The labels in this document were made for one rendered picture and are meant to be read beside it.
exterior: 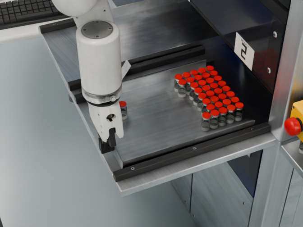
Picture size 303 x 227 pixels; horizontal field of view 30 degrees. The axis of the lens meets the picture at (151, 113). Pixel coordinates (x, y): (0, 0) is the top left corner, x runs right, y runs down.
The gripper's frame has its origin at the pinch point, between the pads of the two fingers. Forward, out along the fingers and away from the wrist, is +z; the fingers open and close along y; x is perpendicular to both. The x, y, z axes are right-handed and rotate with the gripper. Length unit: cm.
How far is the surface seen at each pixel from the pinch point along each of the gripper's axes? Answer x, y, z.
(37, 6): -3, 78, 9
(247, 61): -38.8, 4.6, -8.5
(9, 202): 22, 70, 92
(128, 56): -18.5, 33.2, 3.9
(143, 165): -5.9, -7.7, 2.1
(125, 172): -1.4, -7.8, 2.2
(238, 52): -38.8, 9.2, -8.1
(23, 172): 13, 84, 92
